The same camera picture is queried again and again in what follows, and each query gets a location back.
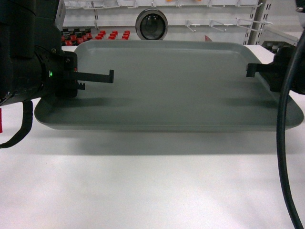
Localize white checkout counter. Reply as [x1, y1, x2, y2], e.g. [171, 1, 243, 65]
[0, 44, 305, 229]

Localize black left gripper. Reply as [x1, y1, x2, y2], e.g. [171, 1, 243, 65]
[35, 46, 114, 98]

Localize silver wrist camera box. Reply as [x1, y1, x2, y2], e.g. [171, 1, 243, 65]
[54, 0, 66, 31]

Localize black thick cable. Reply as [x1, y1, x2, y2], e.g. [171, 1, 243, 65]
[275, 31, 305, 229]

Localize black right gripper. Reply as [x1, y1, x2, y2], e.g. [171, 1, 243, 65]
[246, 47, 305, 94]

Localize red cap soy sauce bottles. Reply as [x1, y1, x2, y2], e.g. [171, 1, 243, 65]
[61, 28, 131, 46]

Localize black round barcode scanner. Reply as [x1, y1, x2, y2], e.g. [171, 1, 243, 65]
[135, 8, 168, 40]

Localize grey plastic serving tray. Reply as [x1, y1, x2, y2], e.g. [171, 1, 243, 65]
[34, 40, 304, 131]

